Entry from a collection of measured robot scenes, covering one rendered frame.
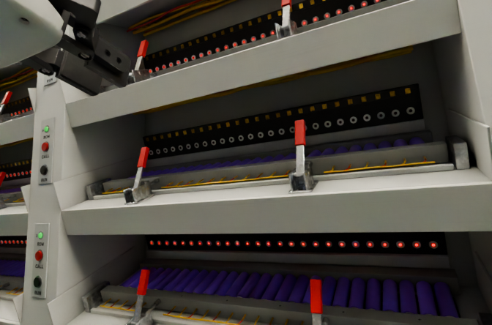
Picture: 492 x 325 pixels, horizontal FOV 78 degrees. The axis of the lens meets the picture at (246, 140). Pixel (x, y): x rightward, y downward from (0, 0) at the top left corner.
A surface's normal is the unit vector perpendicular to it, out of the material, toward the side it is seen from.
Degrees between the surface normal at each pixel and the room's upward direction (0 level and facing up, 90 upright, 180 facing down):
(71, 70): 90
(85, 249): 90
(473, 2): 90
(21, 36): 168
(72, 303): 90
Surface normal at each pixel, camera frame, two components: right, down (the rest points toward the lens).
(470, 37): -0.45, -0.14
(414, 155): -0.40, 0.18
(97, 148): 0.89, -0.14
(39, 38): -0.01, 0.92
